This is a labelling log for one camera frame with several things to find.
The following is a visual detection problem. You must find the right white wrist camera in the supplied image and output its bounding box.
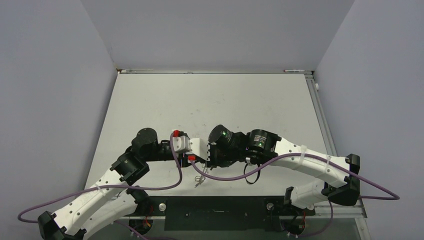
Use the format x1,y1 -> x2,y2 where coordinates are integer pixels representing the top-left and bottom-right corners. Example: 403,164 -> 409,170
186,138 -> 210,162

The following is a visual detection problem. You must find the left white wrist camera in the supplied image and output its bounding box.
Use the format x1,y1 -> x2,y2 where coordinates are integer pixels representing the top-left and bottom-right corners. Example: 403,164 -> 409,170
170,129 -> 191,154

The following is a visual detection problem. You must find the red white marker pen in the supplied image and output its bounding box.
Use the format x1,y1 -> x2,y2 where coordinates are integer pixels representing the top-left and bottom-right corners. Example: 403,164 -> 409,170
283,69 -> 306,73

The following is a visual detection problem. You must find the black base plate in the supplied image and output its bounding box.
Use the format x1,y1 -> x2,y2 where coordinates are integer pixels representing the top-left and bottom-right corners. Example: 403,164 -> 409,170
134,196 -> 316,232

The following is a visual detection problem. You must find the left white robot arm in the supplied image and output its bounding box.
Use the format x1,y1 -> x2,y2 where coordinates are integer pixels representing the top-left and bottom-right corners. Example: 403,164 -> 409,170
37,127 -> 192,240

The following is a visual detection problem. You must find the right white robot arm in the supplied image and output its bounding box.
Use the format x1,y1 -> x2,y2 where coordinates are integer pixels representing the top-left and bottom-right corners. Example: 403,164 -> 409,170
207,124 -> 361,214

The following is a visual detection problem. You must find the silver perforated ring disc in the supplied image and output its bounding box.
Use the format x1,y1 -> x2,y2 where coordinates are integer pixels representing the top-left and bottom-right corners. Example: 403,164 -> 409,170
194,165 -> 209,188

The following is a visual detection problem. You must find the aluminium frame rail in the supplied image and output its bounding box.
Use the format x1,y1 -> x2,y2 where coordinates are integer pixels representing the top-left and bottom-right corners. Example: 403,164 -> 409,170
304,71 -> 368,220

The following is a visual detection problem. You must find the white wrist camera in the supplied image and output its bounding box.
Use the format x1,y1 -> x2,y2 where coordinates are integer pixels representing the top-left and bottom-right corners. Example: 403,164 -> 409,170
186,138 -> 210,162
170,129 -> 191,154

